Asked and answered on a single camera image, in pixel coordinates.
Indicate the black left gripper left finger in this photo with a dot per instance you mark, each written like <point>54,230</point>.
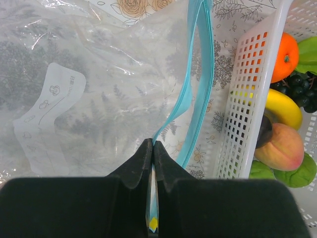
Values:
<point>114,206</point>

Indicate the clear zip top bag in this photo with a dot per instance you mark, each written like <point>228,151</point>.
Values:
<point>81,90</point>

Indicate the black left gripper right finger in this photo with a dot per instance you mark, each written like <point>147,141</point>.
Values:
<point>222,208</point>

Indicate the green starfruit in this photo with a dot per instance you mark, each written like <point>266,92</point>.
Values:
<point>307,56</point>

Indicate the dark mangosteen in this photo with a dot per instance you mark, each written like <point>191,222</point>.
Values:
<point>265,132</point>

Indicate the yellow banana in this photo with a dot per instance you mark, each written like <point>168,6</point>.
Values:
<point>284,108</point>

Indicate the white plastic perforated basket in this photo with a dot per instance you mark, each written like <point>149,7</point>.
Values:
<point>253,67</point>

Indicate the orange mandarin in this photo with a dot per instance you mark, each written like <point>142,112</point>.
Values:
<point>287,58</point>

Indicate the green cabbage ball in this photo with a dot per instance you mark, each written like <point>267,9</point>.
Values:
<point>260,171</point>
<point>300,177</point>

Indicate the peach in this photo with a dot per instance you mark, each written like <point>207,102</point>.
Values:
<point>285,150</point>

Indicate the dark grape bunch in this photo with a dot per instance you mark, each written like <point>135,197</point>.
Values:
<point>301,88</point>

